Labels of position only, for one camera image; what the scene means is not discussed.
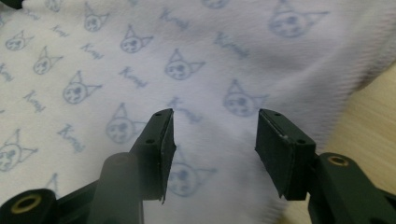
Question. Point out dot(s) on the white printed cloth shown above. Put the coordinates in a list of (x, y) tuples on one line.
[(186, 62)]

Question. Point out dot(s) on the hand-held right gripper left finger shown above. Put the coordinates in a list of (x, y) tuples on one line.
[(155, 155)]

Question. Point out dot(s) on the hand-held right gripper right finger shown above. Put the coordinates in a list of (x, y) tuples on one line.
[(280, 155)]

